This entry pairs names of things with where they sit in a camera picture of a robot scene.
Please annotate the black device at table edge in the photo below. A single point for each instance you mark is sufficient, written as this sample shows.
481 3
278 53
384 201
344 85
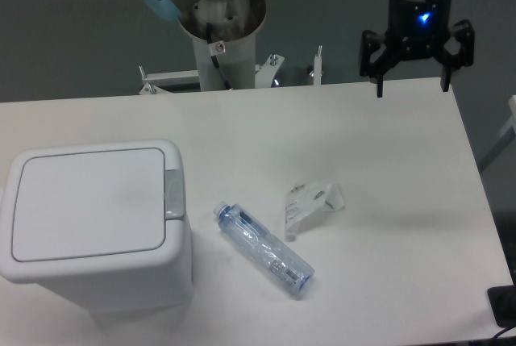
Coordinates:
502 298

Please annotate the crumpled white plastic wrapper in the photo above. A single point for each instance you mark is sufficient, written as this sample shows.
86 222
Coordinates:
308 202

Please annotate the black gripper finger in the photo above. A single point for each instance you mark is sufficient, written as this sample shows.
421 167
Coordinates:
463 33
379 53

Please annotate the white push-button trash can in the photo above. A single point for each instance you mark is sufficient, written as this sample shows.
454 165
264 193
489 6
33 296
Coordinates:
102 225

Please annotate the crushed clear plastic bottle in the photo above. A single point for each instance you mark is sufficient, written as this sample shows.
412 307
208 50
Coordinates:
284 265

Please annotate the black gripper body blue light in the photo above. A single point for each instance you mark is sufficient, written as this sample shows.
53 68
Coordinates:
417 30

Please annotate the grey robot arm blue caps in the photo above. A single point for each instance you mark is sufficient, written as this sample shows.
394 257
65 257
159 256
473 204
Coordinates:
224 40

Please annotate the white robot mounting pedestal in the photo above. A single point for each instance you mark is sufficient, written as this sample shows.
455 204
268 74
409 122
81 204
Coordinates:
224 29

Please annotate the white frame at right edge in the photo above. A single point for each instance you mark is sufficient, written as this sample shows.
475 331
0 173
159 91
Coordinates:
505 136

